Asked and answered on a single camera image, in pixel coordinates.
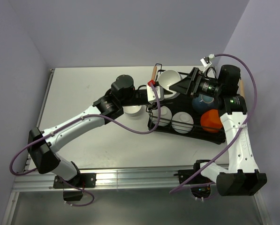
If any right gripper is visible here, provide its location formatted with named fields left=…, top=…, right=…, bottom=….
left=169, top=67, right=223, bottom=98

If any single white bowl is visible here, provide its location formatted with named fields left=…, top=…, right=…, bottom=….
left=151, top=106, right=172, bottom=127

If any blue ceramic bowl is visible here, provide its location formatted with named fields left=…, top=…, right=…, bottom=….
left=192, top=94, right=217, bottom=114

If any orange bowl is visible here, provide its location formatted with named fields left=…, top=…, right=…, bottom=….
left=200, top=109, right=223, bottom=133

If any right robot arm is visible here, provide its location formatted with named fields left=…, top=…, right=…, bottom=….
left=170, top=65, right=267, bottom=196

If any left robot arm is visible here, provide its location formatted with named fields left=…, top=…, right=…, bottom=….
left=28, top=75, right=169, bottom=187

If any black wire dish rack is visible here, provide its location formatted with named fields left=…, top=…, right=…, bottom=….
left=146, top=70, right=226, bottom=144

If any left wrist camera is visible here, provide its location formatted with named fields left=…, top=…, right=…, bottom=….
left=146, top=80, right=164, bottom=104

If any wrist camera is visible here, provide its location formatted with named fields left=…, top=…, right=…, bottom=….
left=200, top=54, right=215, bottom=72
left=146, top=80, right=164, bottom=104

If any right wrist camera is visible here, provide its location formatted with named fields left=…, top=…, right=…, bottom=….
left=200, top=54, right=215, bottom=72

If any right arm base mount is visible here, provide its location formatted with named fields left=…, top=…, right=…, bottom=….
left=175, top=169, right=211, bottom=198

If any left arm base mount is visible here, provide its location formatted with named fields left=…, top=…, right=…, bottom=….
left=53, top=173, right=96, bottom=202

